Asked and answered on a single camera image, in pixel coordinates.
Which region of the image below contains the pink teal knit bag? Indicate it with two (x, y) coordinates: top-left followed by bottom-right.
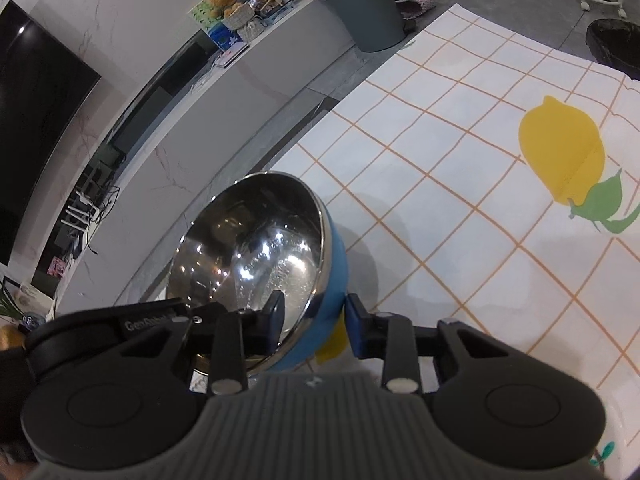
(392, 0), (437, 24)

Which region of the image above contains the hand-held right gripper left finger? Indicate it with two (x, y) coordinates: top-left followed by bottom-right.
(120, 290), (286, 397)

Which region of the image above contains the grey trash bin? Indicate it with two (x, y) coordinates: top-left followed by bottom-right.
(313, 0), (407, 54)

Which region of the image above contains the blue steel bowl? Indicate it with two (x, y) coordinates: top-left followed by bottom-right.
(171, 171), (350, 374)

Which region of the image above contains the white television cabinet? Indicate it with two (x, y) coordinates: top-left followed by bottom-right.
(30, 0), (372, 322)

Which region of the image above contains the white router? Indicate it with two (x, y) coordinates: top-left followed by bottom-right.
(62, 189), (102, 234)

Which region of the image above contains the white woven basket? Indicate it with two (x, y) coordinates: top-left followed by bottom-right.
(223, 2), (267, 32)

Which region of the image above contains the brown teddy bear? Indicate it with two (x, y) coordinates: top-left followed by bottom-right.
(208, 0), (244, 19)

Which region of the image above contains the black television screen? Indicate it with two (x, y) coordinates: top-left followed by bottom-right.
(0, 0), (102, 267)

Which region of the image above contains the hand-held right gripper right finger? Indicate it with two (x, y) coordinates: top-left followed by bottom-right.
(344, 293), (507, 394)

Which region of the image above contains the checkered lemon print tablecloth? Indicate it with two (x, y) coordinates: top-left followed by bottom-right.
(269, 3), (640, 480)

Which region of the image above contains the black round seat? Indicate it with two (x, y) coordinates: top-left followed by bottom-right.
(584, 18), (640, 82)

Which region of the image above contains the blue box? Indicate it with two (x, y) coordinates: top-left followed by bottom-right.
(207, 22), (237, 52)

